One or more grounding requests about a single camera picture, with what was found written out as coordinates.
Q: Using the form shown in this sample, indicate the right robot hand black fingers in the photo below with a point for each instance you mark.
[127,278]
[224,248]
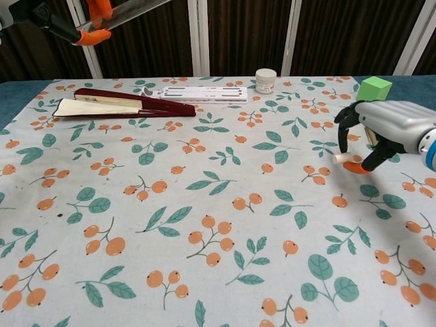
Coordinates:
[395,119]

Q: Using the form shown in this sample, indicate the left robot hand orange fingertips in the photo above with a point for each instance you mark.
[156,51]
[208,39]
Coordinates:
[61,27]

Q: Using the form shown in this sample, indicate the clear glass tube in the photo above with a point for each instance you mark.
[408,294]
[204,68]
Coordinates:
[129,13]

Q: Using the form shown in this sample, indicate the black luncheon meat can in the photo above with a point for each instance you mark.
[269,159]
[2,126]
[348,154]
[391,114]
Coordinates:
[371,138]

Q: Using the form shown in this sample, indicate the green cube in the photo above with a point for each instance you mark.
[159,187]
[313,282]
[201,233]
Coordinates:
[373,89]

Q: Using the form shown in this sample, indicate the dark red folding fan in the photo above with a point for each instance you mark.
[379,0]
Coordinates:
[119,107]

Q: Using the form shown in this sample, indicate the small white jar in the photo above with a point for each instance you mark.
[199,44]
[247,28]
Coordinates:
[265,81]

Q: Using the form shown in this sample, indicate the white folded laptop stand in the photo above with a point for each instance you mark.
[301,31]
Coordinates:
[204,94]

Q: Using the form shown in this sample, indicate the floral tablecloth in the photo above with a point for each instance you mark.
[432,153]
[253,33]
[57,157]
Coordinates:
[218,211]

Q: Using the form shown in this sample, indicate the white frame post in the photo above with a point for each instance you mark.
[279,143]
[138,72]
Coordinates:
[405,44]
[89,58]
[199,41]
[291,41]

